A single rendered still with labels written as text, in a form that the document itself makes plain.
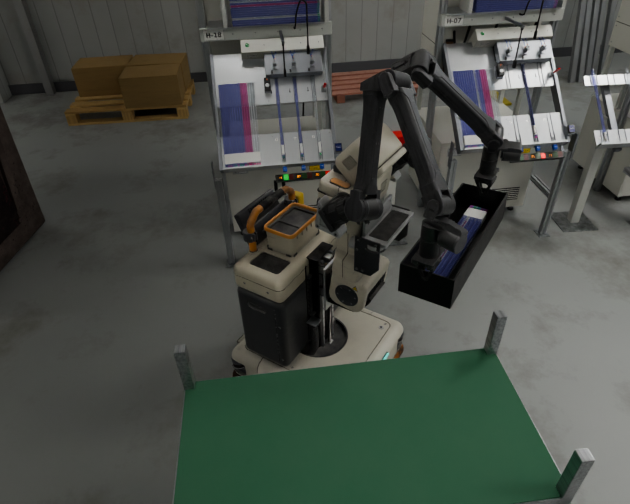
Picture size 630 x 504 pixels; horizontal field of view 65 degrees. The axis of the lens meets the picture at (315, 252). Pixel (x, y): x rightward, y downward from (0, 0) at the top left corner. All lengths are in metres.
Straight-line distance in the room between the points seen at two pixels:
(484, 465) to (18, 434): 2.19
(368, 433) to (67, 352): 2.14
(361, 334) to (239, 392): 1.15
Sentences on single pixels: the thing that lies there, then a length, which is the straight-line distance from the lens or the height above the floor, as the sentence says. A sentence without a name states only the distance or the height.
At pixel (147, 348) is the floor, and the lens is 2.96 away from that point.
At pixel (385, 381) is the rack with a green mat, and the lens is 1.43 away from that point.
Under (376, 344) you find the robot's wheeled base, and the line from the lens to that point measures 2.43.
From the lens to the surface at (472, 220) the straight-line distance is 1.89.
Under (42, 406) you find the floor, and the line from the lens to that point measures 2.93.
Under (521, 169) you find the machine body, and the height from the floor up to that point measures 0.37.
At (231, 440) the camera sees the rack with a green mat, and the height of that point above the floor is 0.95.
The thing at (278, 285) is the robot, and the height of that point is 0.79.
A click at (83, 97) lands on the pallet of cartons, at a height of 0.15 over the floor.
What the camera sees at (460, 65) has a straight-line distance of 3.44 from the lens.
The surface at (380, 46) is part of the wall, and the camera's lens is 6.99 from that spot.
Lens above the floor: 2.07
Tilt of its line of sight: 37 degrees down
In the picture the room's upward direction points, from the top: 2 degrees counter-clockwise
